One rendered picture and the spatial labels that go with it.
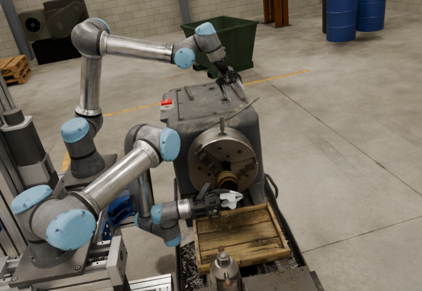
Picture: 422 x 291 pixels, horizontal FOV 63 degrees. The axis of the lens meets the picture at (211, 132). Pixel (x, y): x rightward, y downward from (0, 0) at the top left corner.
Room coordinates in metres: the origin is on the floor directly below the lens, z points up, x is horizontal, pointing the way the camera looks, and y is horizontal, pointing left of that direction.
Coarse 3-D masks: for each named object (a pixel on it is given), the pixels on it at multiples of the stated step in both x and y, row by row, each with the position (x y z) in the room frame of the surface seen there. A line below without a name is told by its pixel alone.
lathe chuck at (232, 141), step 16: (208, 144) 1.31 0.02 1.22; (224, 144) 1.31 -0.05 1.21; (240, 144) 1.31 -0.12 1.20; (192, 160) 1.30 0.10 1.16; (224, 160) 1.31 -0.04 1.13; (240, 160) 1.31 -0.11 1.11; (256, 160) 1.34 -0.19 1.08; (192, 176) 1.30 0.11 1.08; (208, 176) 1.31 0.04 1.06; (240, 192) 1.31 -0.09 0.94
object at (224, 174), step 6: (222, 174) 1.22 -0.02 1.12; (228, 174) 1.21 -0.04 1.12; (234, 174) 1.23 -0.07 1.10; (216, 180) 1.22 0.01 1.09; (222, 180) 1.18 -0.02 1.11; (228, 180) 1.17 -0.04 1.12; (234, 180) 1.18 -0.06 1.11; (222, 186) 1.17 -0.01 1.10; (228, 186) 1.22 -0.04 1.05; (234, 186) 1.18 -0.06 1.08
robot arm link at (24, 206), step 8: (24, 192) 0.89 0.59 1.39; (32, 192) 0.88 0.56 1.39; (40, 192) 0.86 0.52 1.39; (48, 192) 0.87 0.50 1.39; (16, 200) 0.85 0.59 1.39; (24, 200) 0.84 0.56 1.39; (32, 200) 0.83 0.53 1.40; (40, 200) 0.83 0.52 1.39; (16, 208) 0.82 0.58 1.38; (24, 208) 0.81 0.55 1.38; (32, 208) 0.82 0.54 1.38; (16, 216) 0.83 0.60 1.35; (24, 216) 0.81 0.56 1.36; (32, 216) 0.80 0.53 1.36; (24, 224) 0.81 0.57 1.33; (24, 232) 0.83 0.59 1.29; (32, 232) 0.79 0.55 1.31; (32, 240) 0.82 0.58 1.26
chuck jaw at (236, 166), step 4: (244, 160) 1.31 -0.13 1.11; (248, 160) 1.30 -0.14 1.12; (252, 160) 1.29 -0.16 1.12; (232, 164) 1.31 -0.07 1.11; (236, 164) 1.30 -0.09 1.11; (240, 164) 1.29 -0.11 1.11; (244, 164) 1.28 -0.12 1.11; (248, 164) 1.28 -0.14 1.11; (252, 164) 1.28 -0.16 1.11; (232, 168) 1.27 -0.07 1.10; (236, 168) 1.26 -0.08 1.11; (240, 168) 1.26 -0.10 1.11; (244, 168) 1.25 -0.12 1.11; (248, 168) 1.28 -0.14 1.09; (252, 168) 1.28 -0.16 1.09; (236, 172) 1.24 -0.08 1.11; (240, 172) 1.25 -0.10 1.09; (244, 172) 1.26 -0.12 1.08; (240, 176) 1.23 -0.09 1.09
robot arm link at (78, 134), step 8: (72, 120) 1.40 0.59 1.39; (80, 120) 1.39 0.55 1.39; (88, 120) 1.44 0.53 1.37; (64, 128) 1.35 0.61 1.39; (72, 128) 1.33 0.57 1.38; (80, 128) 1.33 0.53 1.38; (88, 128) 1.36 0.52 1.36; (64, 136) 1.32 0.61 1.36; (72, 136) 1.31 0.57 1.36; (80, 136) 1.32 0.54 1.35; (88, 136) 1.35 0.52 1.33; (72, 144) 1.31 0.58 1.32; (80, 144) 1.32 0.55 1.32; (88, 144) 1.33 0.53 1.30; (72, 152) 1.31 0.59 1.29; (80, 152) 1.31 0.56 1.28; (88, 152) 1.33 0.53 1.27
